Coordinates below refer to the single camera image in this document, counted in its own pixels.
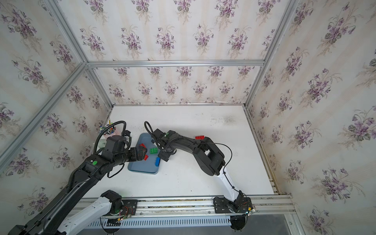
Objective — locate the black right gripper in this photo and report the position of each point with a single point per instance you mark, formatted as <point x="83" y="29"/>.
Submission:
<point x="163" y="155"/>

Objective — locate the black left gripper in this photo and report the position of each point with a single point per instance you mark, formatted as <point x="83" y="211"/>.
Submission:
<point x="141" y="154"/>

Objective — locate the blue lego brick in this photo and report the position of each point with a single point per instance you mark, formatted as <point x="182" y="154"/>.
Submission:
<point x="157" y="162"/>

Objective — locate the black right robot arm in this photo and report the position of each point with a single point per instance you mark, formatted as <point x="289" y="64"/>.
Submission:
<point x="211" y="161"/>

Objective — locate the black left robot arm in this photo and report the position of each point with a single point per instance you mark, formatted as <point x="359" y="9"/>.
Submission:
<point x="54" y="219"/>

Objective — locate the green lego brick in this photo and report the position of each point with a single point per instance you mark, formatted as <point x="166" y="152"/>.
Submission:
<point x="154" y="150"/>

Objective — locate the blue plastic tray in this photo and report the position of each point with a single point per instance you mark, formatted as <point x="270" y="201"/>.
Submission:
<point x="148" y="166"/>

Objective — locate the pink pen holder cup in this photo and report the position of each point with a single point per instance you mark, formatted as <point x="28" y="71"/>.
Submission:
<point x="111" y="132"/>

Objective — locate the pale green lotion bottle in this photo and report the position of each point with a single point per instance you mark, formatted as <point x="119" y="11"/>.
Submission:
<point x="101" y="143"/>

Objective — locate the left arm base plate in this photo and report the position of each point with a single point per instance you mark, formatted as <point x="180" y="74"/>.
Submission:
<point x="126" y="209"/>

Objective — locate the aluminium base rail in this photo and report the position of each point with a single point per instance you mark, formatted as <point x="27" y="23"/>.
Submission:
<point x="164" y="212"/>

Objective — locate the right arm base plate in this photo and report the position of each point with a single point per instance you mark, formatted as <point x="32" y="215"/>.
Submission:
<point x="240" y="205"/>

